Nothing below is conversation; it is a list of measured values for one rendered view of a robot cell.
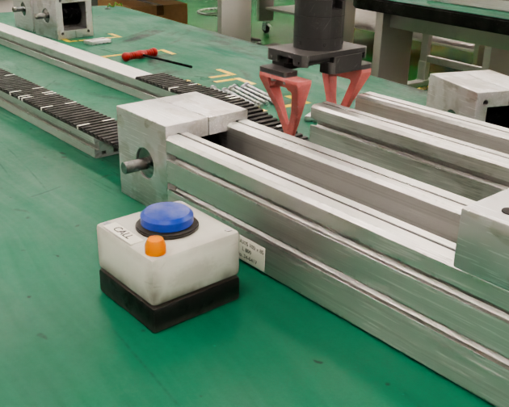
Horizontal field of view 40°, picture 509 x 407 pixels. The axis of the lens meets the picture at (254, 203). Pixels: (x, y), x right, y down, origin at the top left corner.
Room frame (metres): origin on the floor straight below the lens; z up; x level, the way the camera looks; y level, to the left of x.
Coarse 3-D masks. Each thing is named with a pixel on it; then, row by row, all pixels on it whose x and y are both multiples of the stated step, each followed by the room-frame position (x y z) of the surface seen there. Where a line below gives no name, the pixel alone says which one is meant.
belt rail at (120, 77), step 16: (0, 32) 1.49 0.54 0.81; (16, 32) 1.46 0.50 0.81; (16, 48) 1.43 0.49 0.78; (32, 48) 1.39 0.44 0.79; (48, 48) 1.32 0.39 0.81; (64, 48) 1.31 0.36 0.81; (64, 64) 1.27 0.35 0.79; (80, 64) 1.22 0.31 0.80; (96, 64) 1.18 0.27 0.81; (112, 64) 1.19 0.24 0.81; (96, 80) 1.18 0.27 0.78; (112, 80) 1.15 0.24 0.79; (128, 80) 1.10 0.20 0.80; (144, 96) 1.07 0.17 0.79; (160, 96) 1.05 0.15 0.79
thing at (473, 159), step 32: (384, 96) 0.80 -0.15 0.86; (320, 128) 0.74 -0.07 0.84; (352, 128) 0.71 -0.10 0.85; (384, 128) 0.68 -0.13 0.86; (416, 128) 0.67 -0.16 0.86; (448, 128) 0.70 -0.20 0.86; (480, 128) 0.68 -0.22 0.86; (384, 160) 0.67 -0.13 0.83; (416, 160) 0.64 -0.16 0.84; (448, 160) 0.62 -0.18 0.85; (480, 160) 0.59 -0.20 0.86; (480, 192) 0.59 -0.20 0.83
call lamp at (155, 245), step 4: (152, 236) 0.45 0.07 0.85; (156, 236) 0.45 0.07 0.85; (160, 236) 0.45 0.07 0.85; (148, 240) 0.44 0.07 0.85; (152, 240) 0.44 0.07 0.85; (156, 240) 0.44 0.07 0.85; (160, 240) 0.44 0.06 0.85; (148, 244) 0.44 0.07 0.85; (152, 244) 0.44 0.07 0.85; (156, 244) 0.44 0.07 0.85; (160, 244) 0.44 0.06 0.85; (164, 244) 0.44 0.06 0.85; (148, 248) 0.44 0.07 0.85; (152, 248) 0.44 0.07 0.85; (156, 248) 0.44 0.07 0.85; (160, 248) 0.44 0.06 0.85; (164, 248) 0.44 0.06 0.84; (148, 252) 0.44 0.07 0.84; (152, 252) 0.44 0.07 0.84; (156, 252) 0.44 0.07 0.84; (160, 252) 0.44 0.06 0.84; (164, 252) 0.44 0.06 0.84; (152, 256) 0.44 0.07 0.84; (156, 256) 0.44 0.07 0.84
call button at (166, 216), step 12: (156, 204) 0.50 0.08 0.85; (168, 204) 0.50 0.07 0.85; (180, 204) 0.50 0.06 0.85; (144, 216) 0.48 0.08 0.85; (156, 216) 0.47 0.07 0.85; (168, 216) 0.47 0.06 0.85; (180, 216) 0.47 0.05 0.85; (192, 216) 0.48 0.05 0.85; (156, 228) 0.47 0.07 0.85; (168, 228) 0.47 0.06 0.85; (180, 228) 0.47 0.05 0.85
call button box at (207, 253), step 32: (128, 224) 0.49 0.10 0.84; (192, 224) 0.48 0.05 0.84; (224, 224) 0.49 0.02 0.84; (128, 256) 0.45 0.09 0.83; (160, 256) 0.44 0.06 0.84; (192, 256) 0.45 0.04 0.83; (224, 256) 0.47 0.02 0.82; (128, 288) 0.46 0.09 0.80; (160, 288) 0.43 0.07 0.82; (192, 288) 0.45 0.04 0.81; (224, 288) 0.47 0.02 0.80; (160, 320) 0.43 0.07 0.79
